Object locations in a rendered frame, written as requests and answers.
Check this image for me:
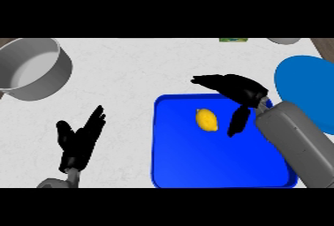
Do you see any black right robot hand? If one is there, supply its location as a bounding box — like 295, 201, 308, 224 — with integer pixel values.
190, 73, 270, 139

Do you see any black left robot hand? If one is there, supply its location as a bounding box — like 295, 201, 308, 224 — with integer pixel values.
54, 104, 107, 174

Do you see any yellow lemon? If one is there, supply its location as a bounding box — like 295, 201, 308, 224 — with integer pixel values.
195, 108, 218, 132

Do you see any blue plate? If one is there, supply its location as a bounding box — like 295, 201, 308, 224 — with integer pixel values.
273, 55, 334, 136

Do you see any blue tray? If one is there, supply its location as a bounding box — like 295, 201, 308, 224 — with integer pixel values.
150, 93, 300, 189

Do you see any green box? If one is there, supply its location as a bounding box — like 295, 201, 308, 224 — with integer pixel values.
217, 38, 249, 43

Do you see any grey bowl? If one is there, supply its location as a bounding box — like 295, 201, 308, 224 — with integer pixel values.
266, 38, 302, 46

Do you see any grey pot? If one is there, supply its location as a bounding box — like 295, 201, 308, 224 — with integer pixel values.
0, 38, 73, 102

